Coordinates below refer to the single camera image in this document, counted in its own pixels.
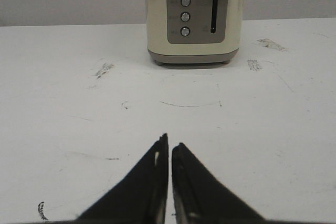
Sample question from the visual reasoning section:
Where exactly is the cream and silver toaster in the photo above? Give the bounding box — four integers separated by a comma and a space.
145, 0, 244, 65

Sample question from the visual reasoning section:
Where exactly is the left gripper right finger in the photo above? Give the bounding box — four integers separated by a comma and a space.
171, 142, 267, 221

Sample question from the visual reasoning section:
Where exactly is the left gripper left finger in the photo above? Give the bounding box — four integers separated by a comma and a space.
75, 132, 169, 221

